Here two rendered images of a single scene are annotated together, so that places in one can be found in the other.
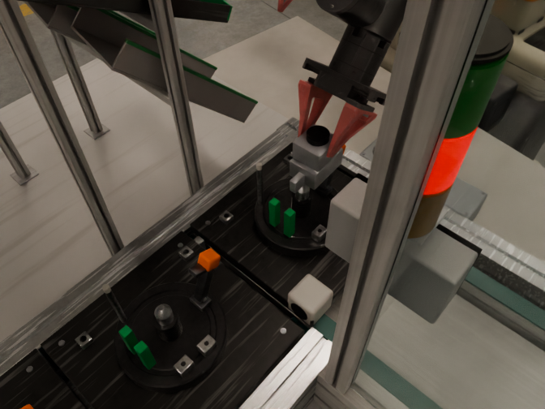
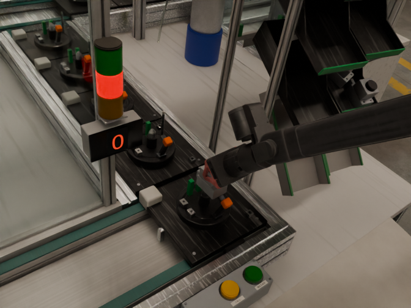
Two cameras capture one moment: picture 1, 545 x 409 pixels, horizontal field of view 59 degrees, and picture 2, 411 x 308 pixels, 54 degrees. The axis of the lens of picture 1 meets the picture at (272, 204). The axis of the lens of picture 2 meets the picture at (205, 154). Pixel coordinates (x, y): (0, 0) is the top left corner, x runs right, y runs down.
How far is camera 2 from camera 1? 0.91 m
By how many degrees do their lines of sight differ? 62
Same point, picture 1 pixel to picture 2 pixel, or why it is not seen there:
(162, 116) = (327, 192)
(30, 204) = not seen: hidden behind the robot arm
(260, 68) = (391, 259)
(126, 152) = not seen: hidden behind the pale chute
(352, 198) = (130, 113)
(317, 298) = (146, 194)
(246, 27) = not seen: outside the picture
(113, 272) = (193, 141)
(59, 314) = (177, 126)
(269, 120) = (324, 249)
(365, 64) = (228, 157)
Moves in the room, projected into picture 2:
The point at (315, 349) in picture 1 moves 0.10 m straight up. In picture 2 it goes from (126, 198) to (126, 170)
